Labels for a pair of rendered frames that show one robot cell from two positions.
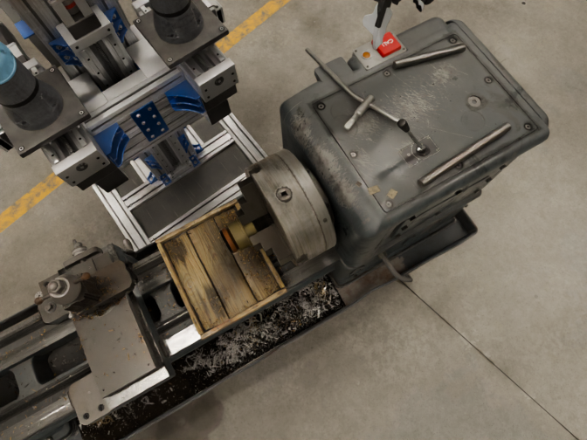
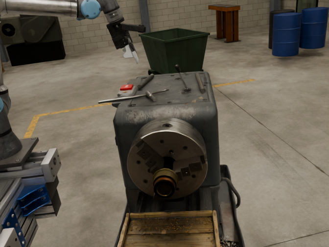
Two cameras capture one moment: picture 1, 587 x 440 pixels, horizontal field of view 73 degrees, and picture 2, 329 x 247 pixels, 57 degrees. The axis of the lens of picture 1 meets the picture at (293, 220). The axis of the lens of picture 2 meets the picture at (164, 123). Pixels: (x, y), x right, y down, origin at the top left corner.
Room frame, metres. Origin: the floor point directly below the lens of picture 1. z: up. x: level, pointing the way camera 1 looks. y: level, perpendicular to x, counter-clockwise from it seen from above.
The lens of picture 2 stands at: (-0.20, 0.91, 1.72)
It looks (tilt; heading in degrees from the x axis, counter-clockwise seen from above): 24 degrees down; 303
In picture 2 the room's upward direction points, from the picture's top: 6 degrees counter-clockwise
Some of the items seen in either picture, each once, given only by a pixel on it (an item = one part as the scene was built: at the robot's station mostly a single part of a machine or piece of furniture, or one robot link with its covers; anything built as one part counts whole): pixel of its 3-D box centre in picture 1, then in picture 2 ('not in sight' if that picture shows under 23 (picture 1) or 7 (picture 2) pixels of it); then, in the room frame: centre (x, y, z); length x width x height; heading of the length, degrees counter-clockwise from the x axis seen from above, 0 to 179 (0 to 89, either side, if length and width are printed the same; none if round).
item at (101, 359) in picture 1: (105, 316); not in sight; (0.13, 0.58, 0.95); 0.43 x 0.17 x 0.05; 26
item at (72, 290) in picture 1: (62, 288); not in sight; (0.19, 0.60, 1.13); 0.08 x 0.08 x 0.03
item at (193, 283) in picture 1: (220, 266); (168, 244); (0.27, 0.24, 0.89); 0.36 x 0.30 x 0.04; 26
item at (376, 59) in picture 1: (377, 56); (127, 94); (0.77, -0.27, 1.23); 0.13 x 0.08 x 0.05; 116
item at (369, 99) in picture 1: (359, 113); (151, 96); (0.57, -0.18, 1.27); 0.12 x 0.02 x 0.02; 139
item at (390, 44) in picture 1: (386, 44); (127, 87); (0.78, -0.28, 1.26); 0.06 x 0.06 x 0.02; 26
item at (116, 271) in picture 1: (99, 291); not in sight; (0.20, 0.58, 0.99); 0.20 x 0.10 x 0.05; 116
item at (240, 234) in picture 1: (239, 234); (165, 182); (0.32, 0.15, 1.08); 0.09 x 0.09 x 0.09; 26
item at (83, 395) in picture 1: (100, 329); not in sight; (0.10, 0.62, 0.90); 0.47 x 0.30 x 0.06; 26
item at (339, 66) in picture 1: (334, 76); (122, 102); (0.71, -0.14, 1.24); 0.09 x 0.08 x 0.03; 116
